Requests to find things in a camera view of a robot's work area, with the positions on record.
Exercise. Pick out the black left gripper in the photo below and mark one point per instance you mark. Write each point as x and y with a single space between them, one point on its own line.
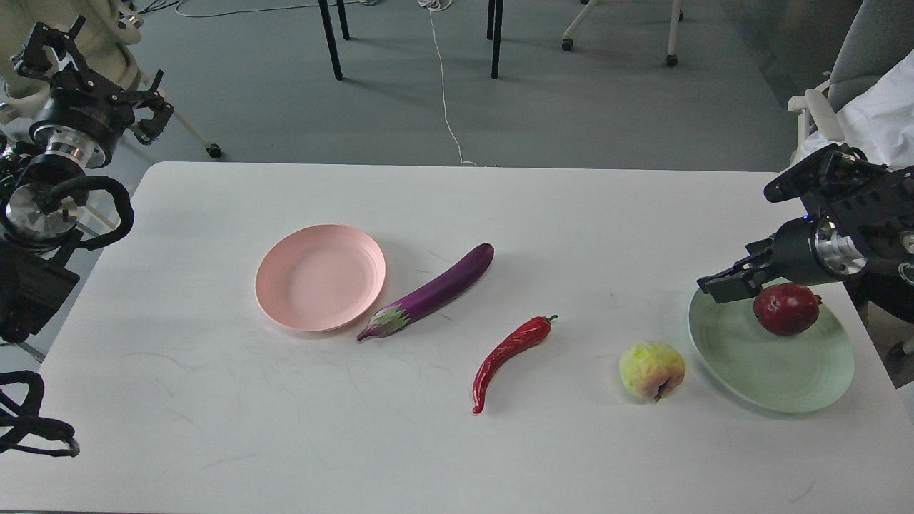
90 110

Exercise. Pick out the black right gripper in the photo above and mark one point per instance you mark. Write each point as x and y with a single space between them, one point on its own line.
804 250

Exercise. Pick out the dark red pomegranate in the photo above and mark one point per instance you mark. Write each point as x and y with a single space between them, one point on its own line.
786 309

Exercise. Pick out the yellow-green peach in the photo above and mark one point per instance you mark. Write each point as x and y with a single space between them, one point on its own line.
652 370

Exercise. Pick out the red chili pepper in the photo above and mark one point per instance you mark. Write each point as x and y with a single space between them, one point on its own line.
528 335

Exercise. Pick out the purple eggplant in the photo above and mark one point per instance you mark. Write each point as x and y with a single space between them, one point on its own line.
432 296

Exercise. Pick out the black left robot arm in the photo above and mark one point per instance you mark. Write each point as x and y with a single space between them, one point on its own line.
51 206

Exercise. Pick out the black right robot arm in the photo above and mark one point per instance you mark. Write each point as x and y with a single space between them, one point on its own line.
857 230

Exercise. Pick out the beige office chair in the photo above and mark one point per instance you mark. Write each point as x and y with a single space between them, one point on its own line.
104 41

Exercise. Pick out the green plastic plate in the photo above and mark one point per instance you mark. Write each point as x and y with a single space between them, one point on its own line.
797 374

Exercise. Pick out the white cloth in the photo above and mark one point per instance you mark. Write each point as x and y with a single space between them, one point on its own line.
879 122

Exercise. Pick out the black table leg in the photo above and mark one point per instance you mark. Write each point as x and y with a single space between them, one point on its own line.
494 24
330 35

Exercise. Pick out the grey office chair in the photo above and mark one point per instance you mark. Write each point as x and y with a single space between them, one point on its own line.
880 36

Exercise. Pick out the pink plastic plate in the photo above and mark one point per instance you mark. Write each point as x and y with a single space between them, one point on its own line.
320 278

